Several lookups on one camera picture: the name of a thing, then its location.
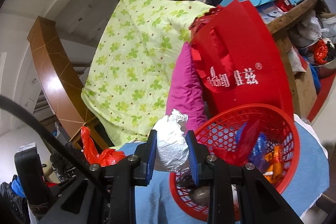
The magenta pillow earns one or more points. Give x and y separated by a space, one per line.
186 93

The black puffer jacket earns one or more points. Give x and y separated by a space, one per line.
14 208

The orange wrapper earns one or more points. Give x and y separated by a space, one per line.
274 171

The green clover pattern quilt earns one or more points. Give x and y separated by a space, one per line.
130 76

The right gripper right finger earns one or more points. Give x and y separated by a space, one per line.
259 201

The red gift bag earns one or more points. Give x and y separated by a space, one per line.
237 59

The brown wooden headboard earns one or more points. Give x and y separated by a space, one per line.
61 84

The blue plastic bag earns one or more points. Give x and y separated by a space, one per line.
258 152

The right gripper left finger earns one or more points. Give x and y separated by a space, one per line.
105 194

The red plastic mesh basket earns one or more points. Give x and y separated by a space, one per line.
231 136

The white foil ball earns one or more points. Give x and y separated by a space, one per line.
172 153

